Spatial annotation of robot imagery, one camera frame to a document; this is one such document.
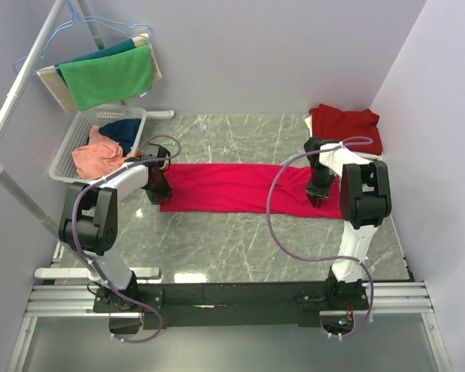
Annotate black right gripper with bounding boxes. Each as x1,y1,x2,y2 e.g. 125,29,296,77
305,164,336,208

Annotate pink red t-shirt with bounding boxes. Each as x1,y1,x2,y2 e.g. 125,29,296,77
160,164,342,219

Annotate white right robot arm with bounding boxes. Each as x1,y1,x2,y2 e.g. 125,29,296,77
304,137,391,309

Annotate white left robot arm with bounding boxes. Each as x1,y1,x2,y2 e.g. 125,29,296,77
58,143,173,312

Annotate dark red folded t-shirt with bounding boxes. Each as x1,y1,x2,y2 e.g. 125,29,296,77
309,104,383,156

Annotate salmon t-shirt in basket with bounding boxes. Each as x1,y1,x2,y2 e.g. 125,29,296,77
71,126,128,180

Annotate navy t-shirt in basket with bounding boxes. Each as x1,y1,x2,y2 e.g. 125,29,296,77
98,119,141,156

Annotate white laundry basket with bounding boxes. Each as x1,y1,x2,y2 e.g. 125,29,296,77
49,104,147,183

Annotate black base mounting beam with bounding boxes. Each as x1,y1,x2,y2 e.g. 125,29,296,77
93,280,370,329

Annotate green hanging towel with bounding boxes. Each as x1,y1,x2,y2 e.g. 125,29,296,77
59,45,153,111

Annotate teal hanging towel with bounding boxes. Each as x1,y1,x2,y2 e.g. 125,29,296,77
54,39,136,85

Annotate beige hanging towel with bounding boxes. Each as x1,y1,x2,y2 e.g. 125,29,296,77
36,33,162,112

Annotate white clothes rack pole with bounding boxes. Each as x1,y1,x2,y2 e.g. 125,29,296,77
0,0,129,277

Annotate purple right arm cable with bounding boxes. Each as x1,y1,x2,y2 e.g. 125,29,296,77
266,136,374,339

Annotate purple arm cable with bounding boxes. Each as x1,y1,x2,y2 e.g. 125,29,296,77
266,136,374,339
71,134,182,344

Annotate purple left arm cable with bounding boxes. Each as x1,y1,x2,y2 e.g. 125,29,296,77
71,134,182,344

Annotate aluminium rail frame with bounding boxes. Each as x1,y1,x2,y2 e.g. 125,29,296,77
7,282,453,371

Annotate blue wire hanger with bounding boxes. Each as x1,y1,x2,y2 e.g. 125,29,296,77
12,8,153,77

